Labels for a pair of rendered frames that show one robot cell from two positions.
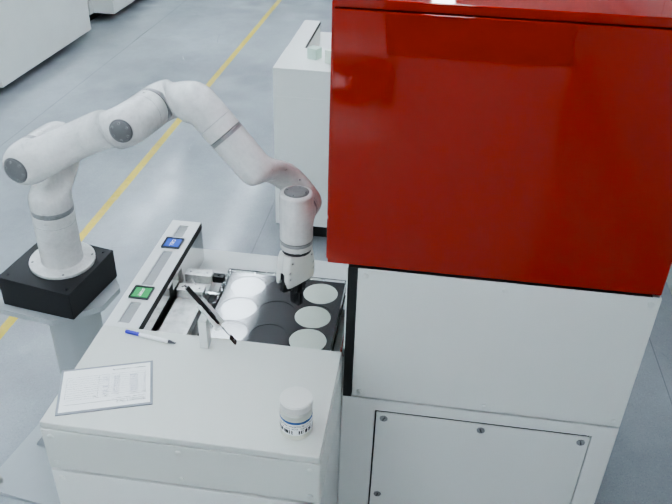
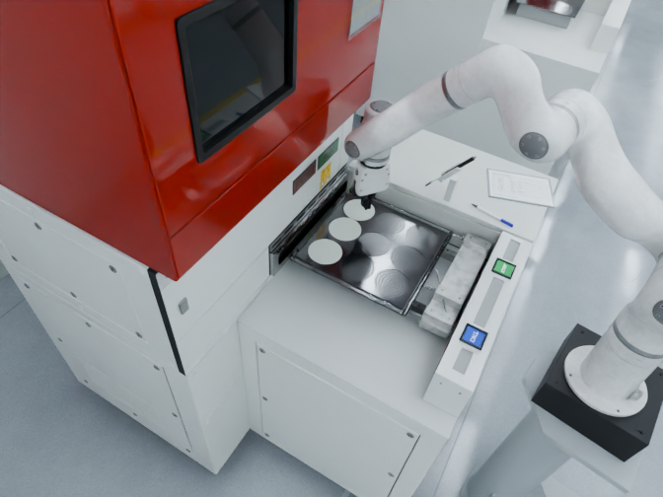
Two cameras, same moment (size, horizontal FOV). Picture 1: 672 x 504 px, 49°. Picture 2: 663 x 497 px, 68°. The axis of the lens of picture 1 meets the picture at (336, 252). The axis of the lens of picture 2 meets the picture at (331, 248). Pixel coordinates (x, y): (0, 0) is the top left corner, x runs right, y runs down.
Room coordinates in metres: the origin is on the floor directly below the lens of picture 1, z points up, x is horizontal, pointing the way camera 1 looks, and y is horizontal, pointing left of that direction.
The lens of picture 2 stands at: (2.64, 0.36, 1.96)
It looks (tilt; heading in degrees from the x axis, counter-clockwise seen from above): 47 degrees down; 198
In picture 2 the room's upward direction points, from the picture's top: 6 degrees clockwise
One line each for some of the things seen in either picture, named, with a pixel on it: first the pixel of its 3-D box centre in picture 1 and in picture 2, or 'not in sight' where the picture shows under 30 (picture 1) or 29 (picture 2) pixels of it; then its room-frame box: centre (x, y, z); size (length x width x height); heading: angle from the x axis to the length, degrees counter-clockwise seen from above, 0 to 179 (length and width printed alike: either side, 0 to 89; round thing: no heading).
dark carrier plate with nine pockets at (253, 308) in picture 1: (276, 312); (374, 244); (1.63, 0.16, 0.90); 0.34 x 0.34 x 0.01; 83
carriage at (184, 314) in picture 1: (184, 315); (456, 285); (1.65, 0.43, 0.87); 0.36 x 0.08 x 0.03; 173
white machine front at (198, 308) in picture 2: (365, 247); (275, 223); (1.79, -0.09, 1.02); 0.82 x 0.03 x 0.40; 173
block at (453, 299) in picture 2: (191, 291); (449, 297); (1.72, 0.42, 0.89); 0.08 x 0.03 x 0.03; 83
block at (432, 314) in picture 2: (199, 275); (439, 317); (1.80, 0.41, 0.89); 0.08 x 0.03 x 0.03; 83
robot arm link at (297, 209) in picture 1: (296, 213); (377, 129); (1.57, 0.10, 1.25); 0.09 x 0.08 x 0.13; 164
